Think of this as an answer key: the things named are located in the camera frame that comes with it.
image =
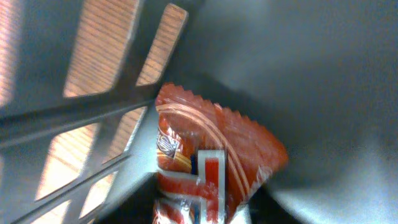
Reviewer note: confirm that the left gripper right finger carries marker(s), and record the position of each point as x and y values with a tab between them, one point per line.
264	209

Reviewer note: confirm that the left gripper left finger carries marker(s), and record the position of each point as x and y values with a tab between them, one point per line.
137	209

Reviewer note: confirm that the red orange snack bar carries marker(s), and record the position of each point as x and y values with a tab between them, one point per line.
211	160

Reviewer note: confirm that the grey plastic mesh basket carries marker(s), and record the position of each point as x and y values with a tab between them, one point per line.
79	80

